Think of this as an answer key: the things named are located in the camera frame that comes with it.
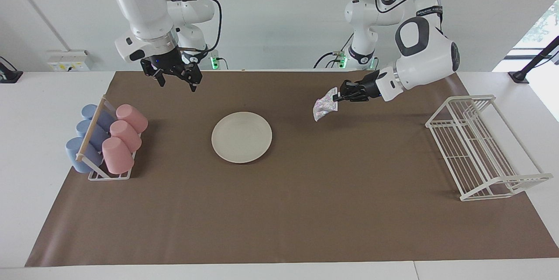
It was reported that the cream round plate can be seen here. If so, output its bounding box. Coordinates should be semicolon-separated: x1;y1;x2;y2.
211;111;273;164

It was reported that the pink plastic cup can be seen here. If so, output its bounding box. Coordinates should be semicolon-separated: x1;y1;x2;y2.
109;120;142;153
102;137;135;175
116;104;148;134

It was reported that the blue plastic cup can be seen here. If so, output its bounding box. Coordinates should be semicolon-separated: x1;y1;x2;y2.
66;137;104;173
76;119;110;152
81;104;116;132

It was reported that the cup rack with wooden rod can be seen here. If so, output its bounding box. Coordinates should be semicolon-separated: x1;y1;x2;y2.
75;95;140;181

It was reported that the brown table mat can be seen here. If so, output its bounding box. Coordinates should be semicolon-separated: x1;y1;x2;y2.
25;69;559;267

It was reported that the bright window opening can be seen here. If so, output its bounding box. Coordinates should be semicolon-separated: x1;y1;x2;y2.
513;0;559;50

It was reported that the black base cable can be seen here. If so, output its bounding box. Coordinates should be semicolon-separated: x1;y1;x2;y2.
314;51;350;70

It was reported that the white wall socket box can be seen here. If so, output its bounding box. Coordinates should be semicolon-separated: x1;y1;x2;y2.
47;50;91;72

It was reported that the white wire dish rack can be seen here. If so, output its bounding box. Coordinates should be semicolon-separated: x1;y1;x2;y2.
425;94;553;202

